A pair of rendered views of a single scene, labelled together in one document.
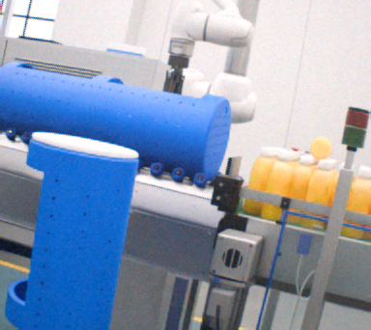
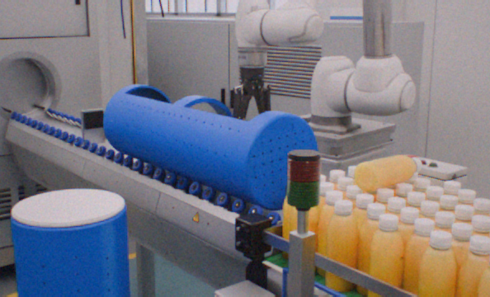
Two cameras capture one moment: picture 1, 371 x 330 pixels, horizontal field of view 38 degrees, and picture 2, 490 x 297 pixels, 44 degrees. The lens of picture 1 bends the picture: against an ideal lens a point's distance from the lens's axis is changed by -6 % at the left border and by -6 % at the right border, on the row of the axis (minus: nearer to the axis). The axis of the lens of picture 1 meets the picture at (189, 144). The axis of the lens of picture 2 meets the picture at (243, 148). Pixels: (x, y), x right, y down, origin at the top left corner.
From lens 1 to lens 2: 1.10 m
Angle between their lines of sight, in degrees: 35
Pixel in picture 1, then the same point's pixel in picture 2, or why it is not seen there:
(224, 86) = (360, 74)
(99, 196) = (54, 265)
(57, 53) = not seen: hidden behind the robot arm
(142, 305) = not seen: outside the picture
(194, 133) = (236, 165)
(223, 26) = (276, 25)
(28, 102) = (127, 133)
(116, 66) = (334, 38)
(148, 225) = (222, 260)
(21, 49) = not seen: hidden behind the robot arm
